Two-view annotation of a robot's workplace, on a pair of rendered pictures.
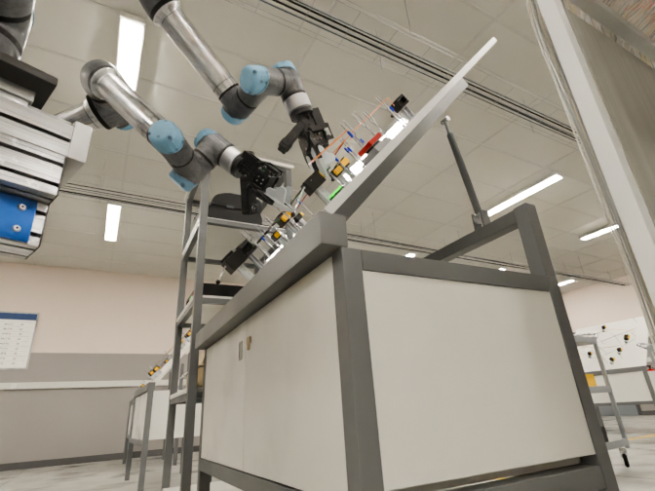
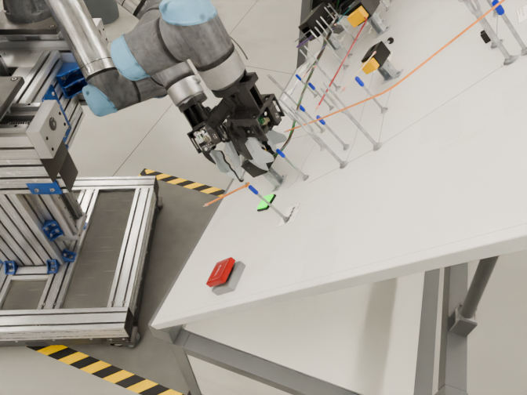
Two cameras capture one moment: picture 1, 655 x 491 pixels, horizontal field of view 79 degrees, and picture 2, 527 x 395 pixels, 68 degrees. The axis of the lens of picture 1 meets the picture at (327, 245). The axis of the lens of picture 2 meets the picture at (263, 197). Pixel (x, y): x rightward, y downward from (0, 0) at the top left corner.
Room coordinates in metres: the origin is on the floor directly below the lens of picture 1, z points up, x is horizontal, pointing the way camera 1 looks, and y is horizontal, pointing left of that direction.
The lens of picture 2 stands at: (0.57, -0.44, 1.72)
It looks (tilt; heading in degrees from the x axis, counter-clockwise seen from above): 48 degrees down; 48
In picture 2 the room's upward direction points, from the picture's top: 1 degrees clockwise
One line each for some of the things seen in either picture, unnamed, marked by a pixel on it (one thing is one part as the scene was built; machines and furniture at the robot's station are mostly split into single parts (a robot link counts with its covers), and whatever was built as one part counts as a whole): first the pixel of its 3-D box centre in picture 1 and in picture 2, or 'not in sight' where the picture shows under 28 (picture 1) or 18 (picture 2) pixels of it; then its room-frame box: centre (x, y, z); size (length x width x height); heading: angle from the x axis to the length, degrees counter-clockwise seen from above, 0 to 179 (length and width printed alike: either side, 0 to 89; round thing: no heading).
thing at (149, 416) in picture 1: (177, 391); not in sight; (4.38, 1.66, 0.83); 1.18 x 0.72 x 1.65; 31
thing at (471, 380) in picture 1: (340, 387); (336, 237); (1.32, -0.01, 0.60); 1.17 x 0.58 x 0.40; 29
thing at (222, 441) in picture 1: (222, 396); not in sight; (1.41, 0.38, 0.60); 0.55 x 0.02 x 0.39; 29
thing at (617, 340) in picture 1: (615, 372); not in sight; (6.79, -4.47, 0.83); 1.18 x 0.72 x 1.65; 30
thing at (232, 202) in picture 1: (229, 217); not in sight; (1.96, 0.53, 1.56); 0.30 x 0.23 x 0.19; 120
